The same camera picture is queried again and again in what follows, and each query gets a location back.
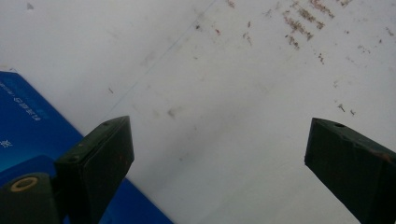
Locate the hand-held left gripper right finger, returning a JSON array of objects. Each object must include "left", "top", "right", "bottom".
[{"left": 304, "top": 117, "right": 396, "bottom": 224}]

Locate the blue box with white print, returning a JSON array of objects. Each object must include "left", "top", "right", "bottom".
[{"left": 0, "top": 70, "right": 174, "bottom": 224}]

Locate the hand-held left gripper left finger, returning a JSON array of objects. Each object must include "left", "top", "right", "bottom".
[{"left": 54, "top": 115, "right": 135, "bottom": 224}]

